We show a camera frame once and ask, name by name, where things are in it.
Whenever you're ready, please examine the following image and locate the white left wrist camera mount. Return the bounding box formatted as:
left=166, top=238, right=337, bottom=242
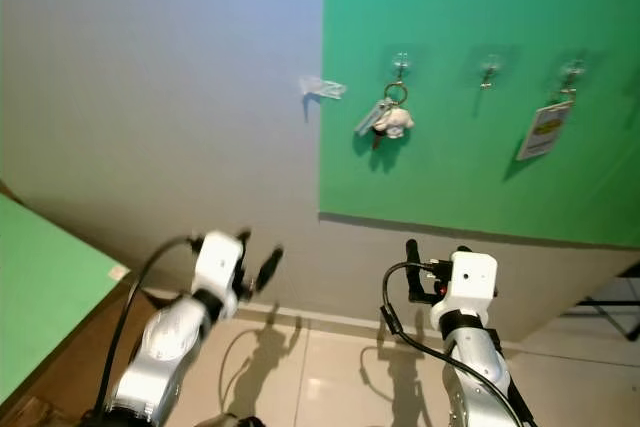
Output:
left=192, top=230, right=246, bottom=298

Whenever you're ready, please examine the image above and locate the white yellow card tag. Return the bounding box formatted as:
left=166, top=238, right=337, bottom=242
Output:
left=516, top=97, right=576, bottom=162

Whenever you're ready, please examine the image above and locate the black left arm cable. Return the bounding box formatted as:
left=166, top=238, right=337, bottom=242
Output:
left=95, top=235, right=201, bottom=418

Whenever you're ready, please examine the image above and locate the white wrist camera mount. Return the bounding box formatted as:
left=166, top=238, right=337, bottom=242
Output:
left=430, top=250, right=499, bottom=333
left=192, top=230, right=246, bottom=298

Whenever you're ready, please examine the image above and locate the light green board sheet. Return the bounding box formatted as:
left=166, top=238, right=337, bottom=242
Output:
left=0, top=194, right=131, bottom=403

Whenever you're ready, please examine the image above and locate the clear crumpled tape strip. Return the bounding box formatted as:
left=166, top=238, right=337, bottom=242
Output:
left=298, top=75, right=348, bottom=103

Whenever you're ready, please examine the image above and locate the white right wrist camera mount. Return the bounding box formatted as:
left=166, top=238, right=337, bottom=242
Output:
left=430, top=250, right=499, bottom=333

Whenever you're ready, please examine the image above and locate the clear adhesive metal hook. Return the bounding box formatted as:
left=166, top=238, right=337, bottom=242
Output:
left=477, top=52, right=505, bottom=90
left=389, top=47, right=415, bottom=83
left=560, top=59, right=589, bottom=98

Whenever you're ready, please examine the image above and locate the brown cardboard box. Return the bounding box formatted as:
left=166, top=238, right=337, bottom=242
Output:
left=5, top=269, right=161, bottom=427

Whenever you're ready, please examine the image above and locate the large green hook board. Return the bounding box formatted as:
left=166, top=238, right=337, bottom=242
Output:
left=318, top=0, right=640, bottom=250

